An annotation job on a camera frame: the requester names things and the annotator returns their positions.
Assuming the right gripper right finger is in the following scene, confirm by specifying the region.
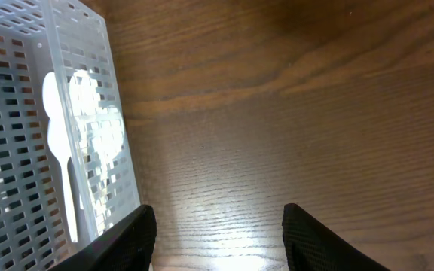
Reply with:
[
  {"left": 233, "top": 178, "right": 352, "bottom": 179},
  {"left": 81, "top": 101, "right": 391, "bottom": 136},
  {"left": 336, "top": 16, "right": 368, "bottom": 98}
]
[{"left": 282, "top": 203, "right": 388, "bottom": 271}]

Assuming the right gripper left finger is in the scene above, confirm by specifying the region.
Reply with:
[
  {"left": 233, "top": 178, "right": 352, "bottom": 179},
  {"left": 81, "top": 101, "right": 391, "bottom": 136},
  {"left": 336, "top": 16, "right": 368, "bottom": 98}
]
[{"left": 50, "top": 205, "right": 157, "bottom": 271}]

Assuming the white plastic spoon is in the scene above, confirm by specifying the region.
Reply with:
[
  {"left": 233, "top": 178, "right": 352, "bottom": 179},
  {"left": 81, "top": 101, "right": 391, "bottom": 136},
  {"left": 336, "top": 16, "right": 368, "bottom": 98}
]
[{"left": 42, "top": 72, "right": 78, "bottom": 242}]

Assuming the clear plastic basket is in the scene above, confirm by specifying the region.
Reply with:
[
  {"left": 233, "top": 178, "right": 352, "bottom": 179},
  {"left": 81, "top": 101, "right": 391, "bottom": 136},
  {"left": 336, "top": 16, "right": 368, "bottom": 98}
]
[{"left": 0, "top": 0, "right": 140, "bottom": 270}]

